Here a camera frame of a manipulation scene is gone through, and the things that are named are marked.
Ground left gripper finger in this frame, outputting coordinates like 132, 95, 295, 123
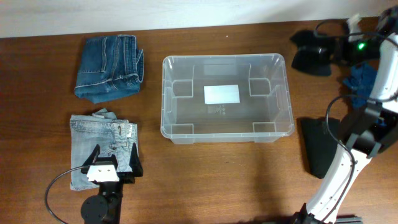
83, 144, 100, 170
129, 143, 144, 177

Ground blue garment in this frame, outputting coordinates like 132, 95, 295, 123
343, 63, 377, 110

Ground light blue jeans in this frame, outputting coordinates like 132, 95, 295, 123
70, 108, 138, 191

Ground small black garment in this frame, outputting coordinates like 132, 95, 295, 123
290, 30, 335, 77

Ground large black garment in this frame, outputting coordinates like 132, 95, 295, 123
298, 118, 337, 179

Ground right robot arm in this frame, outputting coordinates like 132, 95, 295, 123
290, 6, 397, 223

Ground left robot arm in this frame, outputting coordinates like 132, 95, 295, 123
80, 144, 143, 224

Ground clear plastic storage container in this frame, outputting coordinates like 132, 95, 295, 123
160, 54, 295, 144

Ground white label in container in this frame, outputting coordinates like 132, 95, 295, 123
204, 85, 240, 105

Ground dark blue folded jeans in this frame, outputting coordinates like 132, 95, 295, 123
74, 34, 144, 104

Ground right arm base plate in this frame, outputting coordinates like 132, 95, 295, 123
335, 217, 363, 224

